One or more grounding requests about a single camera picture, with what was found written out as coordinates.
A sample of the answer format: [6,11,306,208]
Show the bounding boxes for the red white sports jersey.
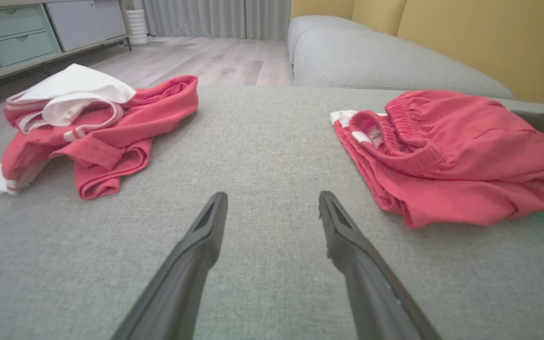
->
[0,64,200,200]

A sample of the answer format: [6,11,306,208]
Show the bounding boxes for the red elastic waist shorts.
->
[331,90,544,230]

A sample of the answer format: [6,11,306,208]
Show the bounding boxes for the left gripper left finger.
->
[111,192,228,340]

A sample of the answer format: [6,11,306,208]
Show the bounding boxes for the grey pleated curtain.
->
[141,0,291,40]

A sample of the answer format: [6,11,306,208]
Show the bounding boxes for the large grey sofa seat cushion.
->
[0,86,544,340]

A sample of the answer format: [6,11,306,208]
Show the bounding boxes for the pale green cabinet drawer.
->
[0,31,56,67]
[0,5,48,39]

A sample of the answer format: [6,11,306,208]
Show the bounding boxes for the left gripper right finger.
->
[319,191,442,340]

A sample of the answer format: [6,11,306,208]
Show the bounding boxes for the white ribbed floor vase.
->
[127,9,150,46]

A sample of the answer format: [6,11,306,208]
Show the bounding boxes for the grey cabinet door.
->
[45,0,127,52]

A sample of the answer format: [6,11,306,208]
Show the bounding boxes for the grey stitched sofa cushion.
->
[287,15,372,64]
[293,28,514,100]

